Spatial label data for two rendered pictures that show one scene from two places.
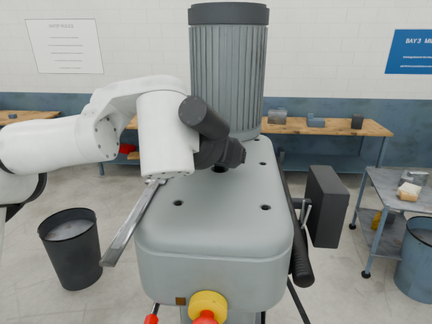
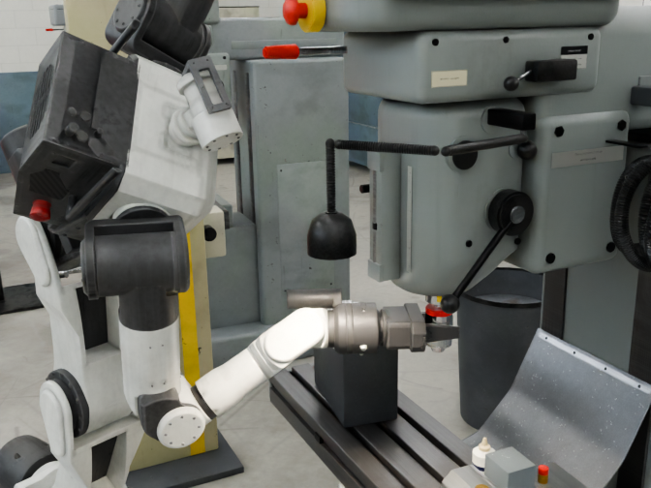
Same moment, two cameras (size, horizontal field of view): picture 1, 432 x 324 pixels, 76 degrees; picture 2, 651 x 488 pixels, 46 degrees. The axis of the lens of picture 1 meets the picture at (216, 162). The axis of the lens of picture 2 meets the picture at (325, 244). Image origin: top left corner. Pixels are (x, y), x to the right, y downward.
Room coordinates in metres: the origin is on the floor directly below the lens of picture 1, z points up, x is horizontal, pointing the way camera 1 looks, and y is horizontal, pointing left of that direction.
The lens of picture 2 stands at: (-0.27, -0.97, 1.75)
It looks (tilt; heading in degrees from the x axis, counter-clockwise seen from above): 16 degrees down; 60
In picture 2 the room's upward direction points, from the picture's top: 1 degrees counter-clockwise
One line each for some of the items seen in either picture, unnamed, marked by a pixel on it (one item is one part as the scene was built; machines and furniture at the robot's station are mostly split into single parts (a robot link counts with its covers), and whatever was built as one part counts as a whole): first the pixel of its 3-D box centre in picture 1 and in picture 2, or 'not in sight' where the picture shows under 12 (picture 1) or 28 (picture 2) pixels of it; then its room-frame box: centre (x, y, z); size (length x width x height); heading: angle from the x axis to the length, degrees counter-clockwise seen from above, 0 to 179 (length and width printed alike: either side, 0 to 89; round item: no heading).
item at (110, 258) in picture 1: (140, 207); not in sight; (0.37, 0.12, 1.89); 0.24 x 0.04 x 0.01; 175
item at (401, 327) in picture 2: not in sight; (386, 328); (0.44, 0.04, 1.23); 0.13 x 0.12 x 0.10; 61
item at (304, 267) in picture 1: (283, 202); not in sight; (0.54, -0.16, 1.79); 0.45 x 0.04 x 0.04; 175
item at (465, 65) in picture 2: not in sight; (468, 60); (0.56, -0.01, 1.68); 0.34 x 0.24 x 0.10; 175
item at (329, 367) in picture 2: not in sight; (353, 358); (0.55, 0.31, 1.04); 0.22 x 0.12 x 0.20; 76
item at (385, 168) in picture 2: not in sight; (384, 215); (0.41, 0.00, 1.45); 0.04 x 0.04 x 0.21; 85
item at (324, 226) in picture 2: not in sight; (331, 231); (0.28, -0.06, 1.45); 0.07 x 0.07 x 0.06
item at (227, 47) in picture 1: (227, 74); not in sight; (0.77, -0.03, 2.05); 0.20 x 0.20 x 0.32
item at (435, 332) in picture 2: not in sight; (441, 333); (0.51, -0.04, 1.23); 0.06 x 0.02 x 0.03; 151
